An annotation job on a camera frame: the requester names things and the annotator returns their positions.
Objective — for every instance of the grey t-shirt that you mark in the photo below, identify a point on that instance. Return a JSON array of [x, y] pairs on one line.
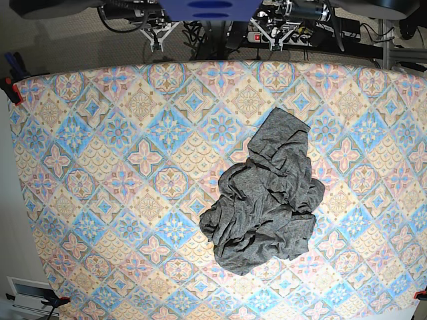
[[266, 203]]

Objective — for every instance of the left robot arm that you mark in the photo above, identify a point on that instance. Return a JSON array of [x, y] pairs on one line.
[[310, 14]]

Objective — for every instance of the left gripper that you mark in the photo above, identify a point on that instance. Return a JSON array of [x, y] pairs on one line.
[[270, 30]]

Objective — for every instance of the aluminium frame post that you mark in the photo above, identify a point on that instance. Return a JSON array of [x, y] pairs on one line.
[[396, 50]]

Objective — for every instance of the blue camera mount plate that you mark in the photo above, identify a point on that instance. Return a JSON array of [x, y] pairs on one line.
[[210, 10]]

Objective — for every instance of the red black clamp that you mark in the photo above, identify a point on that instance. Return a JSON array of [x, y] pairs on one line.
[[11, 90], [50, 301]]

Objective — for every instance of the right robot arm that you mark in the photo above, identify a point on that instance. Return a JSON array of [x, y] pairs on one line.
[[147, 17]]

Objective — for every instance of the red clamp lower right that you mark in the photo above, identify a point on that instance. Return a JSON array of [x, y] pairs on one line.
[[421, 295]]

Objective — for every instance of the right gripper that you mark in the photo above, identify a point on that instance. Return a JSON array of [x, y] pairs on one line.
[[157, 35]]

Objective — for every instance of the red black clamp lower left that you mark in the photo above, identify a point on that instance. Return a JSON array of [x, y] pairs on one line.
[[50, 301]]

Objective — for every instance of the red black clamp upper left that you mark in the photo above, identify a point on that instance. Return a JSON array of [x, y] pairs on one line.
[[11, 90]]

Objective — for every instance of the white wall vent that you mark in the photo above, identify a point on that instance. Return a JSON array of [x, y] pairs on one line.
[[29, 293]]

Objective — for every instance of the patterned tablecloth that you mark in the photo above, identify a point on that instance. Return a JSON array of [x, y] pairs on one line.
[[116, 166]]

